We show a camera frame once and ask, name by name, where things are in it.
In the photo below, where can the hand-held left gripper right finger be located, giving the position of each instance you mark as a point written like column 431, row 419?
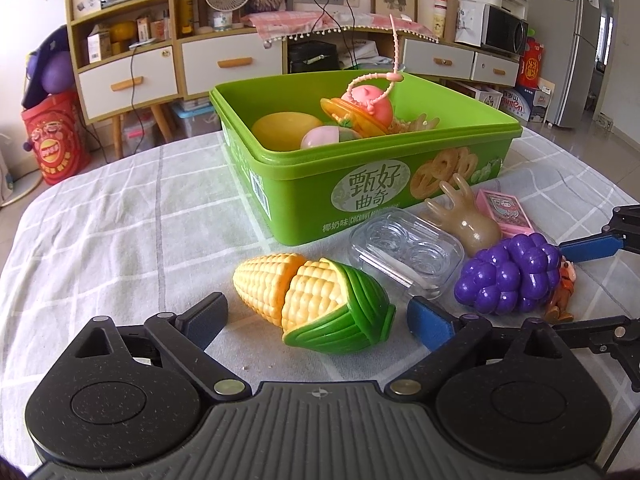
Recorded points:
column 432, row 320

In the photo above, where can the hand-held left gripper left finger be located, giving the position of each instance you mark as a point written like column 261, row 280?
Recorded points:
column 205, row 317

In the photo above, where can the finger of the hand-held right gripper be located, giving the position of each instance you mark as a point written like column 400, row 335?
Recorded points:
column 600, row 335
column 590, row 248

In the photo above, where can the purple toy grapes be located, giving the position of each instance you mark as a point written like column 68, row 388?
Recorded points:
column 500, row 275

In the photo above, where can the toy corn cob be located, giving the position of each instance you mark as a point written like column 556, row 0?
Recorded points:
column 310, row 300

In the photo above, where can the green plastic box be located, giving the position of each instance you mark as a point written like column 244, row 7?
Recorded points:
column 300, row 200

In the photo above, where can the yellow toy pot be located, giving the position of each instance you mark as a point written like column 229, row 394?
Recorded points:
column 285, row 130

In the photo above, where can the pink clear capsule ball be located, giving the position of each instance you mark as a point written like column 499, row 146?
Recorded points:
column 320, row 137

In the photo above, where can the orange flower-shaped toy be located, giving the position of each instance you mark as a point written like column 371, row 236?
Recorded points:
column 360, row 117

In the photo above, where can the small orange figurine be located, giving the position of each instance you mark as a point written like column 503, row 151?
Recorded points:
column 562, row 285

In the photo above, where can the clear plastic case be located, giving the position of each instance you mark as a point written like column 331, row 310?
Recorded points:
column 400, row 245

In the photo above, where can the pink card box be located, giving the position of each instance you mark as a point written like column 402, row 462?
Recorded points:
column 505, row 210

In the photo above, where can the beige hand-shaped toy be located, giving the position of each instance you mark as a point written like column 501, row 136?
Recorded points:
column 475, row 232

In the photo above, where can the grey plaid cloth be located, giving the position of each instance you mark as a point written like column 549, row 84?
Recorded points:
column 125, row 235

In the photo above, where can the white red carton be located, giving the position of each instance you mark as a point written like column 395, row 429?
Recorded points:
column 487, row 97
column 522, row 105

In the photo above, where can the red gift box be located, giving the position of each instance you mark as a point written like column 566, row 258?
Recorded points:
column 531, row 62

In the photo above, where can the clear storage box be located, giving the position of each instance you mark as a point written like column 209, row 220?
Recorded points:
column 140, row 132

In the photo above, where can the blue lid storage box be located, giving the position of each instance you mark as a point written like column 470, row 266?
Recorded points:
column 195, row 117

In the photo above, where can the grey refrigerator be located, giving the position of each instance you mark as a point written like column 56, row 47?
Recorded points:
column 570, row 45

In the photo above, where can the red bucket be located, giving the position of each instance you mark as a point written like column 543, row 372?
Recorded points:
column 55, row 140

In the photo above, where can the black microwave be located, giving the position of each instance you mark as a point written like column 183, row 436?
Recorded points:
column 505, row 30

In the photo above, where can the wooden cabinet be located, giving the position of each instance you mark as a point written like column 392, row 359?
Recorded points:
column 179, row 70

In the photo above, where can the black case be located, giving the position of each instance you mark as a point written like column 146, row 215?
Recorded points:
column 312, row 57

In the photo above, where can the purple plush toy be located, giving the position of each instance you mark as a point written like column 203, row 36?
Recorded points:
column 55, row 72

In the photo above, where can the pink cloth pompom trim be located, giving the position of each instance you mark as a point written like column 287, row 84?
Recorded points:
column 300, row 22

